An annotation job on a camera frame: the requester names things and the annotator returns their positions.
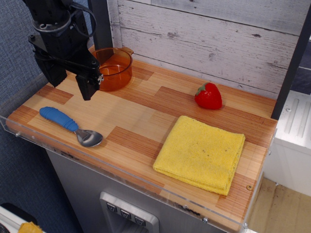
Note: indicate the clear acrylic counter guard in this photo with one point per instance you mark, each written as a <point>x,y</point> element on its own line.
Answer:
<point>135,121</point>

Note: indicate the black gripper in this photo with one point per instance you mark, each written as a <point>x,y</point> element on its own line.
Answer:
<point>68,52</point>

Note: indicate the blue-handled metal spoon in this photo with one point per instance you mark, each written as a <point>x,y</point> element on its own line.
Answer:
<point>86,138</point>

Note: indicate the grey toy cabinet front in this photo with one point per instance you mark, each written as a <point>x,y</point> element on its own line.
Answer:
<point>83,185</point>

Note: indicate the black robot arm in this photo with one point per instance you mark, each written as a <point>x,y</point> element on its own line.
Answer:
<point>54,16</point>

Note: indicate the dark grey left post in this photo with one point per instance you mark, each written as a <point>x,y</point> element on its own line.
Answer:
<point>102,37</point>

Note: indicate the yellow and black object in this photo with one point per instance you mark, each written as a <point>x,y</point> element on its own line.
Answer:
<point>29,227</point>

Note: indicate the silver dispenser button panel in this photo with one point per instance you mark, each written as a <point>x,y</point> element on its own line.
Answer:
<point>123,217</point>

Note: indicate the dark grey right post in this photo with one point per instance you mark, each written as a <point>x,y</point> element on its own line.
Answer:
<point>293,67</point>

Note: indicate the orange transparent plastic pot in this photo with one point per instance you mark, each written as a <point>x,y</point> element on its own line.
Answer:
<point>115,66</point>

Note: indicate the dark grey post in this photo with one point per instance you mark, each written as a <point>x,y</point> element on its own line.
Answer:
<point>102,37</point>
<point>293,67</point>

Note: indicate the white toy sink unit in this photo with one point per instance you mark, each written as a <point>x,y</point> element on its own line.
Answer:
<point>288,162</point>

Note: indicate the red toy strawberry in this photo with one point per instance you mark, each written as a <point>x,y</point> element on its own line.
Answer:
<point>208,96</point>

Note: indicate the yellow folded microfiber cloth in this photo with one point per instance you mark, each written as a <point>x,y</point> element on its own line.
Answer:
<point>200,155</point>

